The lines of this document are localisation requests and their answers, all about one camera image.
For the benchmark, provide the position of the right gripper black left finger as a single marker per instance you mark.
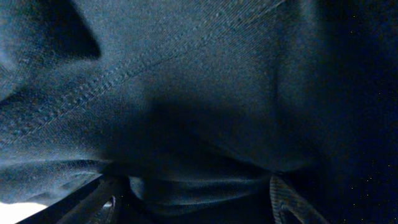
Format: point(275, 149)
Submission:
point(98, 202)

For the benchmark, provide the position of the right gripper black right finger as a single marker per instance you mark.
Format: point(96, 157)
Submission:
point(289, 207)

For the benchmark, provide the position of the black leggings with red waistband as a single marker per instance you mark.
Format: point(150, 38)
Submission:
point(198, 103)

